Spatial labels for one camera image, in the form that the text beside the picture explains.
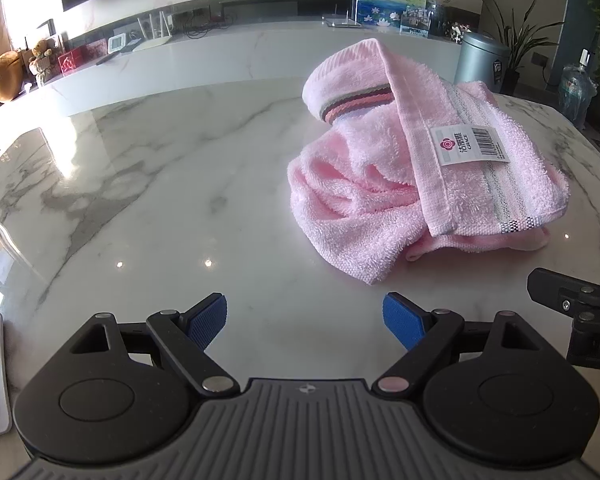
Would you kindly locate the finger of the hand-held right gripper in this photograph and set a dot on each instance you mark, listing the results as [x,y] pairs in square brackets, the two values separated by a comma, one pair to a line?
[575,296]

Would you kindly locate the white upright router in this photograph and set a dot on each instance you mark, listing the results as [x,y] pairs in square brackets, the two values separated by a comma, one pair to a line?
[147,27]
[165,24]

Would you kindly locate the flat router with antennas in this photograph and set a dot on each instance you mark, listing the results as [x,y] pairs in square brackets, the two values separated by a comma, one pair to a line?
[341,22]

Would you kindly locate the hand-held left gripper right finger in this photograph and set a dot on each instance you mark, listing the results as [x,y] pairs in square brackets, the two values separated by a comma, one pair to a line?
[399,316]

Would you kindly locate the pink towel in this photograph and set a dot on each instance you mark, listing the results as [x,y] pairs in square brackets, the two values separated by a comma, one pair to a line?
[380,180]

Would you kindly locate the water lily painting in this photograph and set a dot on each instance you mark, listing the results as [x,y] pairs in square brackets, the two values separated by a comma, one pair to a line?
[380,2]

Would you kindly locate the white display device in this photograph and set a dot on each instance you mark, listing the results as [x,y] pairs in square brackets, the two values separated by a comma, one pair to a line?
[118,44]

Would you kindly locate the red box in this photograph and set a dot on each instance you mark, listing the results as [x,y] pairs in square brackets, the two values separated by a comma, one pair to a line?
[80,59]

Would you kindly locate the framed photo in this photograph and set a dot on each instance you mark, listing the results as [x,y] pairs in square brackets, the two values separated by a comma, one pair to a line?
[416,22]

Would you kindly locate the blue water bottle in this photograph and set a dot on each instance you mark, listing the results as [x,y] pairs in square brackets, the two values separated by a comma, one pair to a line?
[576,92]

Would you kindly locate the brown acorn-shaped ornament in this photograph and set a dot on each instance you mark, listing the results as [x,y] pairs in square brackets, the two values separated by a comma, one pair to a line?
[4,77]

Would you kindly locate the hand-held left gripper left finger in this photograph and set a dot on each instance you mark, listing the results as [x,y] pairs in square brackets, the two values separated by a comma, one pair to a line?
[208,321]

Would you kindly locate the brown teddy bear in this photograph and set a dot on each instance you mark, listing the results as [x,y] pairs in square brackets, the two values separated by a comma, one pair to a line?
[42,60]

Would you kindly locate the long-leaf potted plant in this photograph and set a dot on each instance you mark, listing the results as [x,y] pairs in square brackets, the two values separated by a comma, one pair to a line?
[514,42]

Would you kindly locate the cow figurine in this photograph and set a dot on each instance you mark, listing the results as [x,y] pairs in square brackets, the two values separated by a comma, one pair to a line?
[459,33]

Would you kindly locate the silver trash can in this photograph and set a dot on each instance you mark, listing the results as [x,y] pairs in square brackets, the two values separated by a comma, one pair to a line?
[480,62]

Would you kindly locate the wall socket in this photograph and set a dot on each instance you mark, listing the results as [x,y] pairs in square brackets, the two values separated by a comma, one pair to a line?
[539,59]

